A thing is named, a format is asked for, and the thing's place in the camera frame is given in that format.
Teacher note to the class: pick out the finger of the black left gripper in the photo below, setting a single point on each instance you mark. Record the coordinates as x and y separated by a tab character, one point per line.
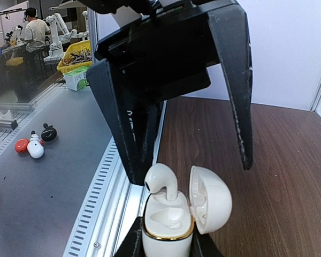
131	117
230	32

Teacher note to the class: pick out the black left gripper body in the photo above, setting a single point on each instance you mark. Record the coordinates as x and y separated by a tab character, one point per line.
167	51

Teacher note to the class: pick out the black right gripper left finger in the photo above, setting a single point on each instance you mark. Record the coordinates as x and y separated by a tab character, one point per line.
132	244

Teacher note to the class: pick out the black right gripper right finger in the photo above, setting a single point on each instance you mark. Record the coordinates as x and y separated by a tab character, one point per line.
203	246

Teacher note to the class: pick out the white earbud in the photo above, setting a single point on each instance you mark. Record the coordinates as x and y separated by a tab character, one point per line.
160	175

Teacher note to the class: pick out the black mouse figure case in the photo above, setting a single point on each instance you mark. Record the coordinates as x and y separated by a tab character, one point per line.
49	133

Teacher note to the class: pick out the red round earbud case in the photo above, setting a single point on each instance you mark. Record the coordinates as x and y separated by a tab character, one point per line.
21	145

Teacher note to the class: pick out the green white box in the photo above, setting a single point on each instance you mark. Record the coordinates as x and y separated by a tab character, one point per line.
76	79

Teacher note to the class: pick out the seated worker white shirt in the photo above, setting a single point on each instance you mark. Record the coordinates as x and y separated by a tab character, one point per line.
34	35

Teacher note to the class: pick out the aluminium front rail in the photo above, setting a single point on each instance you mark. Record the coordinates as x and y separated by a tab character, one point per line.
49	205

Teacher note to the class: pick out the yellow bin with cables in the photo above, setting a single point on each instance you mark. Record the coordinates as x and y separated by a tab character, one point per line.
77	55

